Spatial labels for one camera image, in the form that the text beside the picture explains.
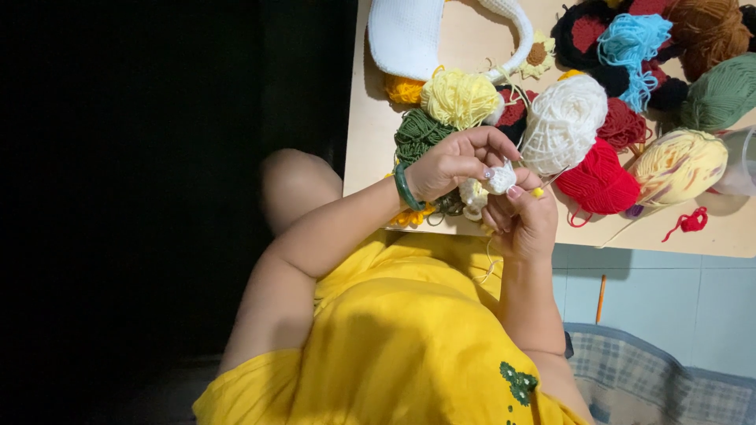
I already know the plaid cloth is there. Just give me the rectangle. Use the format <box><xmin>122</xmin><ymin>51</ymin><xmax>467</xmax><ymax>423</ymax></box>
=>
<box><xmin>563</xmin><ymin>322</ymin><xmax>756</xmax><ymax>425</ymax></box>

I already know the white crochet bag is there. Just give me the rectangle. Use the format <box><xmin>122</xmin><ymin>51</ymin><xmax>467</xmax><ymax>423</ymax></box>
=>
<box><xmin>367</xmin><ymin>0</ymin><xmax>535</xmax><ymax>83</ymax></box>

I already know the person's right hand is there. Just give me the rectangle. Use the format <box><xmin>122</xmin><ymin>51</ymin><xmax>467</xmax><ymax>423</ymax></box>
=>
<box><xmin>481</xmin><ymin>168</ymin><xmax>560</xmax><ymax>261</ymax></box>

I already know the crochet sunflower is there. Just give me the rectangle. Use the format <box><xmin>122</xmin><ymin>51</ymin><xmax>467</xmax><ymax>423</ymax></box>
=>
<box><xmin>518</xmin><ymin>31</ymin><xmax>557</xmax><ymax>80</ymax></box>

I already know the small green yarn tangle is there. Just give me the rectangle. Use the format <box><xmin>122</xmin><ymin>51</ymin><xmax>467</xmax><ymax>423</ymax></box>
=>
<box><xmin>433</xmin><ymin>189</ymin><xmax>467</xmax><ymax>218</ymax></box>

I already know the yellow dress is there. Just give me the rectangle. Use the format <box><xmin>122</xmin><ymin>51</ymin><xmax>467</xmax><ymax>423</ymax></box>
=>
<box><xmin>192</xmin><ymin>229</ymin><xmax>591</xmax><ymax>425</ymax></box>

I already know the pale yellow yarn ball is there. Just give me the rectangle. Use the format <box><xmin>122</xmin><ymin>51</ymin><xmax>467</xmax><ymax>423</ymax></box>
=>
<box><xmin>420</xmin><ymin>68</ymin><xmax>504</xmax><ymax>131</ymax></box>

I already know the sage green yarn ball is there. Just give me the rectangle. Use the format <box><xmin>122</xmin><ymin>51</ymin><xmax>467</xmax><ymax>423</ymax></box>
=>
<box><xmin>678</xmin><ymin>53</ymin><xmax>756</xmax><ymax>132</ymax></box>

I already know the small white crochet piece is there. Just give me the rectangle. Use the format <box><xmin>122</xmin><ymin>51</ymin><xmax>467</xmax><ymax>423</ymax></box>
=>
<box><xmin>484</xmin><ymin>158</ymin><xmax>519</xmax><ymax>196</ymax></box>

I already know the orange-yellow yarn bundle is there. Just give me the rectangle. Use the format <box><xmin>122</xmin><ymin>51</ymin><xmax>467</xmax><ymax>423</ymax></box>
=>
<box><xmin>383</xmin><ymin>73</ymin><xmax>426</xmax><ymax>106</ymax></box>

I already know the dark red yarn bundle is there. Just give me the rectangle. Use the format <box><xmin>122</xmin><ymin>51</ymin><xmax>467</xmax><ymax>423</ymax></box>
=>
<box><xmin>597</xmin><ymin>97</ymin><xmax>651</xmax><ymax>152</ymax></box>

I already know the white yellow crochet flower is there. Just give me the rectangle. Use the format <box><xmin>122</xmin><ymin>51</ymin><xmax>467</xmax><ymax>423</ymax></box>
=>
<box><xmin>459</xmin><ymin>177</ymin><xmax>490</xmax><ymax>223</ymax></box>

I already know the red yarn ball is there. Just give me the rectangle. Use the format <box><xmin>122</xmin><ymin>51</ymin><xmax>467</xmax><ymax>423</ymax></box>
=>
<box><xmin>554</xmin><ymin>137</ymin><xmax>642</xmax><ymax>217</ymax></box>

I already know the person's bare knee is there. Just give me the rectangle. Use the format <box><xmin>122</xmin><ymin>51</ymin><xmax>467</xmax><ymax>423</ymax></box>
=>
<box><xmin>260</xmin><ymin>149</ymin><xmax>344</xmax><ymax>237</ymax></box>

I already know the variegated yellow yarn ball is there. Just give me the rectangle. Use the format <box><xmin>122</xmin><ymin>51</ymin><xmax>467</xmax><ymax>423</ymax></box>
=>
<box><xmin>628</xmin><ymin>129</ymin><xmax>730</xmax><ymax>208</ymax></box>

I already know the white yarn ball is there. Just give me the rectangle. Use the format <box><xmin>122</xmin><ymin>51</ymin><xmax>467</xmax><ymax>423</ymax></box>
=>
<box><xmin>519</xmin><ymin>74</ymin><xmax>609</xmax><ymax>177</ymax></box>

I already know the green bangle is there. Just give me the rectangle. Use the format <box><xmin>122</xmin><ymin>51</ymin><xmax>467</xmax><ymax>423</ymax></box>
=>
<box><xmin>394</xmin><ymin>162</ymin><xmax>426</xmax><ymax>213</ymax></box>

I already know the orange pencil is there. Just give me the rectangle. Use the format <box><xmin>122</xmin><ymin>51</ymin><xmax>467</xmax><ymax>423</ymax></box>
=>
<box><xmin>595</xmin><ymin>274</ymin><xmax>608</xmax><ymax>325</ymax></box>

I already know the small red black crochet piece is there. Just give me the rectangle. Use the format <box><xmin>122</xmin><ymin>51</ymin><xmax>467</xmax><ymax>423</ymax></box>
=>
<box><xmin>492</xmin><ymin>85</ymin><xmax>540</xmax><ymax>146</ymax></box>

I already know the large black red crochet piece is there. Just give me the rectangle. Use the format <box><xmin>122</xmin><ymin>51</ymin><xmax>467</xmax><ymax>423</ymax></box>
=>
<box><xmin>552</xmin><ymin>0</ymin><xmax>690</xmax><ymax>113</ymax></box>

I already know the light blue yarn bundle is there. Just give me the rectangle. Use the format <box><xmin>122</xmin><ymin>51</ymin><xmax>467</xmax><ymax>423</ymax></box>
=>
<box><xmin>597</xmin><ymin>13</ymin><xmax>674</xmax><ymax>113</ymax></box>

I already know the clear plastic container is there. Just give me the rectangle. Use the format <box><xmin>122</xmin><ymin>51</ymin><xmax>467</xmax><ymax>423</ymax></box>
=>
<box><xmin>711</xmin><ymin>125</ymin><xmax>756</xmax><ymax>197</ymax></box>

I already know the brown yarn ball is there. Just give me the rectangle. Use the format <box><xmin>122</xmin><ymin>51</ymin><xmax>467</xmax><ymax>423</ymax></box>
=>
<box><xmin>664</xmin><ymin>0</ymin><xmax>752</xmax><ymax>83</ymax></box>

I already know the person's left hand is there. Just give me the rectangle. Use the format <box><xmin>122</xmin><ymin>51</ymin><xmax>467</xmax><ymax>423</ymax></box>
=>
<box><xmin>404</xmin><ymin>126</ymin><xmax>522</xmax><ymax>205</ymax></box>

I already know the dark green yarn bundle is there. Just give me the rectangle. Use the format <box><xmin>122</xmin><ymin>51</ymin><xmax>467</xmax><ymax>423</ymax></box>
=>
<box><xmin>393</xmin><ymin>108</ymin><xmax>459</xmax><ymax>170</ymax></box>

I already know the red yarn scrap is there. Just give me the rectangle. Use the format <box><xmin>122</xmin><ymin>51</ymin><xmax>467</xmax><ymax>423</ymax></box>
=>
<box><xmin>661</xmin><ymin>206</ymin><xmax>709</xmax><ymax>243</ymax></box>

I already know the orange-yellow crochet piece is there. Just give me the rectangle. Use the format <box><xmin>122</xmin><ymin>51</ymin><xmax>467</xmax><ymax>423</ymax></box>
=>
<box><xmin>386</xmin><ymin>202</ymin><xmax>437</xmax><ymax>229</ymax></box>

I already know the yellow-handled crochet hook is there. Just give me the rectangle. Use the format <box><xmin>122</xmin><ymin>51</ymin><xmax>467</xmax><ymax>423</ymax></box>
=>
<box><xmin>530</xmin><ymin>166</ymin><xmax>571</xmax><ymax>200</ymax></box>

